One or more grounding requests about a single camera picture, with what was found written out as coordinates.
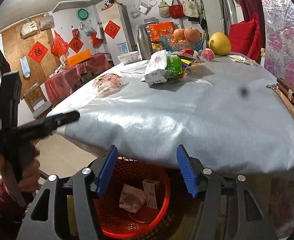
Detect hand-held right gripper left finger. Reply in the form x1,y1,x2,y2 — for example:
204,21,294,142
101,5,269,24
16,145,118,240

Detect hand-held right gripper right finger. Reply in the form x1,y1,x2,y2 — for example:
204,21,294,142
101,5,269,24
176,144,279,240

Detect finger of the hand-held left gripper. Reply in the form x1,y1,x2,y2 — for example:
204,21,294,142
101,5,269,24
0,71,22,130
12,111,80,140

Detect red plastic basket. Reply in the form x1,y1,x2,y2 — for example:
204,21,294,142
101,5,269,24
87,156,172,239

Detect red checkered snack bag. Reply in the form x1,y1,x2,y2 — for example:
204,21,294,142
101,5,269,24
172,49,202,63

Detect person's left forearm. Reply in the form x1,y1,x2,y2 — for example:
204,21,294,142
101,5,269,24
0,177,27,220

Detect person's left hand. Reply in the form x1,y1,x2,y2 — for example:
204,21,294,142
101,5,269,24
18,146,41,195

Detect wooden chair grey seat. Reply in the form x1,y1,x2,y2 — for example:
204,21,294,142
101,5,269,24
23,82,52,119

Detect blue face mask packs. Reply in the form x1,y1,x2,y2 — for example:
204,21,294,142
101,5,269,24
19,57,31,78

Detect crumpled white paper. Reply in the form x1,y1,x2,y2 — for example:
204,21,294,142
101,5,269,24
119,184,147,213

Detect small white carton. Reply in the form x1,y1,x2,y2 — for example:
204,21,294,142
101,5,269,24
142,179,160,209

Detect red plastic table cover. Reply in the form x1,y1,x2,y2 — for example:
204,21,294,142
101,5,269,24
44,53,111,103

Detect brown wooden door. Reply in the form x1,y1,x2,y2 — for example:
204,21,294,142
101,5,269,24
1,24,55,100

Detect red diamond paper decoration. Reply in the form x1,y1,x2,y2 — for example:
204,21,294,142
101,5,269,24
68,37,84,53
28,41,49,63
104,20,121,40

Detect clear plastic handbag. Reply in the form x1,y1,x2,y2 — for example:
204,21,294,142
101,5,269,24
19,18,39,39
39,12,54,30

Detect orange cardboard box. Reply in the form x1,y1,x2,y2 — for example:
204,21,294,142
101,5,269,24
66,49,92,67

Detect small red plastic bag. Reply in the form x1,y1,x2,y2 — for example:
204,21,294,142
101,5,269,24
91,25,104,48

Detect crushed white carton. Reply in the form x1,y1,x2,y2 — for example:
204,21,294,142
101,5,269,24
140,70,168,87

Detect white ceramic bowl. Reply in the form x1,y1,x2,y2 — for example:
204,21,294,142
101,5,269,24
117,51,140,65

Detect colourful striped wrapper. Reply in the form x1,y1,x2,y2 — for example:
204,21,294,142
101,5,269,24
181,59,195,77

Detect green packet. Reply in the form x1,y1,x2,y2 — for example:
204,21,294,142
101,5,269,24
165,54,183,78

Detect green plastic basin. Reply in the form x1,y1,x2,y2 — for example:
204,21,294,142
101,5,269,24
77,8,89,20

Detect white tissue packet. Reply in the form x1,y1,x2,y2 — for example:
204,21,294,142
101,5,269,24
149,50,167,72

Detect clear plastic red cup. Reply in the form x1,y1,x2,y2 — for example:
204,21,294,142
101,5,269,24
198,48,215,62

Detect stainless steel bottle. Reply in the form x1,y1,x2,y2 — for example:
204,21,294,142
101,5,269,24
136,24,153,60

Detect beige paper wrappers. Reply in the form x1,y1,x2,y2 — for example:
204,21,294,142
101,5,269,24
228,55,257,65

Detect blue glass fruit bowl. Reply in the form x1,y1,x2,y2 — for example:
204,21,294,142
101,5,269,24
160,34,205,52

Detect white refrigerator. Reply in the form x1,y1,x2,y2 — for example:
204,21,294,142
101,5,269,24
99,4,135,64

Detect red apple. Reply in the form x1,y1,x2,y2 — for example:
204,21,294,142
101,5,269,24
173,29,186,41
184,28,201,40

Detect red gift box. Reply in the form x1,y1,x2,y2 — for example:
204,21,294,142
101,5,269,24
149,22,175,42

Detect red pillow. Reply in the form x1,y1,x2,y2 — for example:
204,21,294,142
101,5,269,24
228,12,260,58

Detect red handbag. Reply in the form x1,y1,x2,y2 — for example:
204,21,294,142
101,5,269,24
169,0,185,19

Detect beige hanging bag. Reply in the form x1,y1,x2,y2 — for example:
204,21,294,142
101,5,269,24
158,0,171,18

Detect white tote bag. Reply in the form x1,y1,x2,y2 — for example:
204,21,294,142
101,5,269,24
182,0,199,17

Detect floral foil sheet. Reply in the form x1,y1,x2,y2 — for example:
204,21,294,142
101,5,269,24
258,0,294,85

